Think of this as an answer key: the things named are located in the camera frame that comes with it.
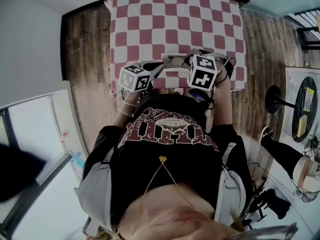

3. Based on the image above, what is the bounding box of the person's neck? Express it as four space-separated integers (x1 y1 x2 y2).
119 183 241 240

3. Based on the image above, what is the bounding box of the black framed window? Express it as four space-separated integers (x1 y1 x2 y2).
0 90 87 240

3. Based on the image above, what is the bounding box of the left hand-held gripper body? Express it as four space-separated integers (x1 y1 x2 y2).
117 63 153 94

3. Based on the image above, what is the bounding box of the round black marble table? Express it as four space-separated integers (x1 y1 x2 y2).
264 76 319 144

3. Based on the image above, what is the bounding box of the pink bead bracelet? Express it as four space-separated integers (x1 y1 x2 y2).
120 99 139 108

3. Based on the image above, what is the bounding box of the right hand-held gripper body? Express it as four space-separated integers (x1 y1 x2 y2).
186 53 230 91

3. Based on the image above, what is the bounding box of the gold chain necklace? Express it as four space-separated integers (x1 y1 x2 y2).
142 155 193 207

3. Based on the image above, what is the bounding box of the black power cable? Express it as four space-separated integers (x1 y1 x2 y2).
247 161 307 197

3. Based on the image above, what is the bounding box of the silver chain bracelet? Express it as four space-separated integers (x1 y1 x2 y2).
116 107 135 118

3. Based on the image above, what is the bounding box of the black printed t-shirt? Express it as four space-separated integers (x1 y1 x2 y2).
109 93 223 225

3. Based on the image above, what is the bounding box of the person's left forearm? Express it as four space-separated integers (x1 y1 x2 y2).
113 91 141 129

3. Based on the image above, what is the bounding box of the person's right forearm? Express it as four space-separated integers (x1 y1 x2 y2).
212 58 235 129

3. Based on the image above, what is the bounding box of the red white checkered tablecloth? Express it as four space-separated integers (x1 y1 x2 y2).
103 0 248 93

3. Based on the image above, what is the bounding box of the black metal rack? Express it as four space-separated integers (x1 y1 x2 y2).
287 7 320 52

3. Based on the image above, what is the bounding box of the grey and black jacket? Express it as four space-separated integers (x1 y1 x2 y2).
77 123 253 237

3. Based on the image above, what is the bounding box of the yellow paper sheet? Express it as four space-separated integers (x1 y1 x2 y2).
303 86 316 113

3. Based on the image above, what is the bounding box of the blue tape strip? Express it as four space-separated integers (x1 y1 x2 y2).
71 151 85 169

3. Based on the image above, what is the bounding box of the tan cardboard box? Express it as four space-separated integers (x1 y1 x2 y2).
296 114 309 138

